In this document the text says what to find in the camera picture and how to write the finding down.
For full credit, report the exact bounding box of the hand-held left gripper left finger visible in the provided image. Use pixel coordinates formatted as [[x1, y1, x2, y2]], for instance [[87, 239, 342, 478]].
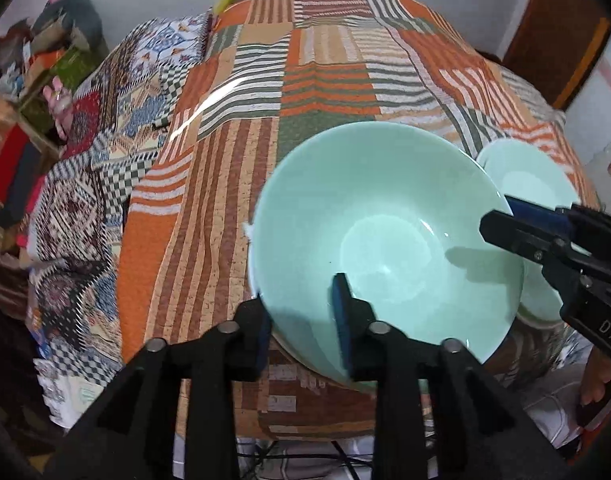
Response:
[[42, 297, 273, 480]]

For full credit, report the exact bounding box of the person's right hand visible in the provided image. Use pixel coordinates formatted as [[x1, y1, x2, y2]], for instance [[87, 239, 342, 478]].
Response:
[[579, 346, 611, 407]]

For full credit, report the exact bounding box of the pink rabbit toy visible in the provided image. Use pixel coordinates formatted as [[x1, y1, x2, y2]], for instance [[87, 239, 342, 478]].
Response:
[[42, 76, 74, 137]]

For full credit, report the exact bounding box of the black cable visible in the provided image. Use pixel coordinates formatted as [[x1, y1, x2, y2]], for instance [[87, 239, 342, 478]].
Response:
[[330, 440, 381, 480]]

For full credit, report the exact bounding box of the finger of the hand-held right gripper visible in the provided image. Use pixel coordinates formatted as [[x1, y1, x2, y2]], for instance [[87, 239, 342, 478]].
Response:
[[479, 209, 611, 306], [505, 196, 611, 271]]

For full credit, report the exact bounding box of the green storage box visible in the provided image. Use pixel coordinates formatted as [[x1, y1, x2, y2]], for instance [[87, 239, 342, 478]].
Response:
[[18, 45, 103, 126]]

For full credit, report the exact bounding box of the wooden door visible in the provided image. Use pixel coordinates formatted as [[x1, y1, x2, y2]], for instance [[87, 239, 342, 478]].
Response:
[[500, 0, 611, 111]]

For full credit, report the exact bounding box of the white heart-print sliding door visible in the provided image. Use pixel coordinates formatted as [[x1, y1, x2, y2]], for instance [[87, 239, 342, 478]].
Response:
[[565, 30, 611, 211]]

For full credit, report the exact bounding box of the red box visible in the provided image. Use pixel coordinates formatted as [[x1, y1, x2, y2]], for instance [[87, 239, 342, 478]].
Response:
[[0, 122, 29, 201]]

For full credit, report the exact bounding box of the green plate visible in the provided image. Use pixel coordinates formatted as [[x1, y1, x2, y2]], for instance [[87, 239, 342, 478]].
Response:
[[475, 138, 581, 328]]

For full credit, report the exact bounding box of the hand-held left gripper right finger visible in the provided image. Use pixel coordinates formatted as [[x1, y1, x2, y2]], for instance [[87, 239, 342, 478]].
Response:
[[333, 272, 569, 480]]

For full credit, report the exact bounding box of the patterned patchwork blanket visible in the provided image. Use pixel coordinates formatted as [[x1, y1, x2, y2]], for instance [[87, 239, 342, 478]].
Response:
[[28, 12, 216, 431]]

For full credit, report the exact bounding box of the dark blue box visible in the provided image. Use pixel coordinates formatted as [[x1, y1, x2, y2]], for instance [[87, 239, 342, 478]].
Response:
[[0, 142, 44, 227]]

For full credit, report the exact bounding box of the striped orange tablecloth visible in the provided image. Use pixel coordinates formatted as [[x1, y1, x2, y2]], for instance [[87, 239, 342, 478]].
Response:
[[116, 0, 603, 443]]

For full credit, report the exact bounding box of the white cloth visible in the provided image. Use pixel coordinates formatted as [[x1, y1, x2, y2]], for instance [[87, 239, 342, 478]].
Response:
[[525, 360, 587, 447]]

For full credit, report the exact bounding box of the grey stuffed toy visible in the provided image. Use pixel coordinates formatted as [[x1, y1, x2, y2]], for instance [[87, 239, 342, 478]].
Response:
[[32, 0, 108, 56]]

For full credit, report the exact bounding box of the green bowl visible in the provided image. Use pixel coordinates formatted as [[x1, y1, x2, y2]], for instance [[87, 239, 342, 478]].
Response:
[[252, 121, 526, 393]]

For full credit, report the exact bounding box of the pile of assorted clutter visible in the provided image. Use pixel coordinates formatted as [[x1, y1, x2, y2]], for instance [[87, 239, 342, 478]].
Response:
[[0, 15, 71, 111]]

